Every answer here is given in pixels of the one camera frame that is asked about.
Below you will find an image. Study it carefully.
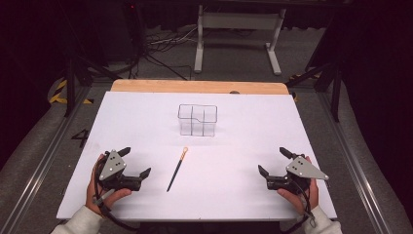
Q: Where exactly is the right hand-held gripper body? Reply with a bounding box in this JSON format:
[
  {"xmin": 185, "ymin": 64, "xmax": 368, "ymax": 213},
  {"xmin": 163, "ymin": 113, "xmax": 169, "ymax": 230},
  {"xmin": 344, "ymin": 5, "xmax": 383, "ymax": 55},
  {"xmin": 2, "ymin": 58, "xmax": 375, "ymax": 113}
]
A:
[{"xmin": 266, "ymin": 155, "xmax": 330, "ymax": 196}]

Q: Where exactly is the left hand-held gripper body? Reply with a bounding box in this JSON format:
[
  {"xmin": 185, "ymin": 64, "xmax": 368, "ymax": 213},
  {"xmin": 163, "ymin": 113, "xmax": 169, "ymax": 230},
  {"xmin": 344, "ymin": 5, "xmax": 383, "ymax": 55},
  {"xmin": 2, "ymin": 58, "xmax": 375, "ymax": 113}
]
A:
[{"xmin": 96, "ymin": 149, "xmax": 144, "ymax": 193}]

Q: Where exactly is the black makeup brush orange tip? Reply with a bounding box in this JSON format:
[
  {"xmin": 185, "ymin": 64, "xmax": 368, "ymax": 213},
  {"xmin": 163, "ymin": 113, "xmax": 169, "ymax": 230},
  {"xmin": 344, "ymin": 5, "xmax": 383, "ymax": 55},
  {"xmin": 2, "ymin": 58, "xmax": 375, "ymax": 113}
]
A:
[{"xmin": 166, "ymin": 146, "xmax": 189, "ymax": 193}]

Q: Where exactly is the clear acrylic organizer box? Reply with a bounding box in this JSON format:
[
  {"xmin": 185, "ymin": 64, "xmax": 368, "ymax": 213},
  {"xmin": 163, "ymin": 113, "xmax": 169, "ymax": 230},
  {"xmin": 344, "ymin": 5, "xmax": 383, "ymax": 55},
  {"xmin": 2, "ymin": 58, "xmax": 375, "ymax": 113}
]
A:
[{"xmin": 176, "ymin": 103, "xmax": 219, "ymax": 137}]

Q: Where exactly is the person's right hand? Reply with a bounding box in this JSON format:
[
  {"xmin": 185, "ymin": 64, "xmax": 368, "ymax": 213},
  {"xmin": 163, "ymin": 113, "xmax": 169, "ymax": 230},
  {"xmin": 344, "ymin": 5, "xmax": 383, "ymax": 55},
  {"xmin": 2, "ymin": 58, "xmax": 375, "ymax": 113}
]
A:
[{"xmin": 277, "ymin": 155, "xmax": 320, "ymax": 215}]

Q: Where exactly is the person's left hand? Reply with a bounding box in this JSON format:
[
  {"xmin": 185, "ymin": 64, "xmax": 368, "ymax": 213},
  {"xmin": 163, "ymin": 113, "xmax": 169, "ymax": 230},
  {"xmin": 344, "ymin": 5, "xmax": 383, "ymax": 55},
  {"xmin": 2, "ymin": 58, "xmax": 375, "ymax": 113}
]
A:
[{"xmin": 85, "ymin": 154, "xmax": 132, "ymax": 215}]

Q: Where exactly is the white board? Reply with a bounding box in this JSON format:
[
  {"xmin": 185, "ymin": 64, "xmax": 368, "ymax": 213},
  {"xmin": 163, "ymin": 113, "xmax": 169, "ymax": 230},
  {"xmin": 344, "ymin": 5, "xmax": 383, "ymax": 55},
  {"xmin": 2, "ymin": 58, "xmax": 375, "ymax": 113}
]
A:
[{"xmin": 56, "ymin": 91, "xmax": 338, "ymax": 222}]

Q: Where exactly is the black tripod stand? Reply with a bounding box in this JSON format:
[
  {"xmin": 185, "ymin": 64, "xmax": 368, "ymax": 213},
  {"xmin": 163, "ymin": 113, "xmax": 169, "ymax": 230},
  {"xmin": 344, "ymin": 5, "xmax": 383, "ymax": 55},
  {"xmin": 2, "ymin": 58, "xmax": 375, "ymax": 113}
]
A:
[
  {"xmin": 62, "ymin": 48, "xmax": 124, "ymax": 118},
  {"xmin": 285, "ymin": 60, "xmax": 343, "ymax": 124}
]

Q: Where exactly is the yellow black floor tape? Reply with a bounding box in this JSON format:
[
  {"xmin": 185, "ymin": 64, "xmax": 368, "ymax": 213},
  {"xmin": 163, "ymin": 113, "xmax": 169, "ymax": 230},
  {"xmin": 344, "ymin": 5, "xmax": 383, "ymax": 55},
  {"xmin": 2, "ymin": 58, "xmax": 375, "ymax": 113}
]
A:
[{"xmin": 48, "ymin": 79, "xmax": 94, "ymax": 105}]

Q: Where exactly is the wooden table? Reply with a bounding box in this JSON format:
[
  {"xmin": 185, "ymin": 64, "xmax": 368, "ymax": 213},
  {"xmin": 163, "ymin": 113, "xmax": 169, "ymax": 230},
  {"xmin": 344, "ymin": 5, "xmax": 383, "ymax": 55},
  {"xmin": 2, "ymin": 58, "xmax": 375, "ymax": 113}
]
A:
[{"xmin": 110, "ymin": 79, "xmax": 290, "ymax": 96}]

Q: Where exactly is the black equipment with red light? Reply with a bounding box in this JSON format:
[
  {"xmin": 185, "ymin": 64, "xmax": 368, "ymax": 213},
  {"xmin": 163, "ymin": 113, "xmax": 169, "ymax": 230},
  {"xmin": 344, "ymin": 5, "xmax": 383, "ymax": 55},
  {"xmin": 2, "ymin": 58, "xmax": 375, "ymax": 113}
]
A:
[{"xmin": 105, "ymin": 0, "xmax": 146, "ymax": 63}]

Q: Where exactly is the white metal stand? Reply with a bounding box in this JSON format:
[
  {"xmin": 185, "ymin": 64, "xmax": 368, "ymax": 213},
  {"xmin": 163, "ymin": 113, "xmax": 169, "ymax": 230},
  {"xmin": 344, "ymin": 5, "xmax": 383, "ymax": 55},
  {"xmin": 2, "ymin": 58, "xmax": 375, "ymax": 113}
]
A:
[{"xmin": 193, "ymin": 4, "xmax": 287, "ymax": 76}]

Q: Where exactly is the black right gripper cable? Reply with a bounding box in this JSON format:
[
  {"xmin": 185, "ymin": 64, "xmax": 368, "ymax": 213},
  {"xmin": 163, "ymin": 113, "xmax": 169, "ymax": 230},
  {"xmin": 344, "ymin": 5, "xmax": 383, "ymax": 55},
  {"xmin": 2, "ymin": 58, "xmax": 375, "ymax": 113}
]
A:
[{"xmin": 282, "ymin": 179, "xmax": 318, "ymax": 234}]

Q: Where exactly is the metal floor rail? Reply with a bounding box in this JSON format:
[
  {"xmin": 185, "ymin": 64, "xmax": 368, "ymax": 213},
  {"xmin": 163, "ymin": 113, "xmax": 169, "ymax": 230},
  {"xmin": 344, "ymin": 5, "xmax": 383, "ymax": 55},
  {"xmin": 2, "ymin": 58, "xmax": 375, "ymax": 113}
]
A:
[
  {"xmin": 0, "ymin": 85, "xmax": 93, "ymax": 234},
  {"xmin": 316, "ymin": 92, "xmax": 393, "ymax": 234}
]

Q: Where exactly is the bundle of floor cables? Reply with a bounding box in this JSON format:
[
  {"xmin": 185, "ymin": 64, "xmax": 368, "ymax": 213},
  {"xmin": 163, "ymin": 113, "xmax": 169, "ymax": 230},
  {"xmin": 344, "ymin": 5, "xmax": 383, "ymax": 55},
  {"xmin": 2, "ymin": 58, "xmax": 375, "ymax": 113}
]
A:
[{"xmin": 141, "ymin": 26, "xmax": 200, "ymax": 81}]

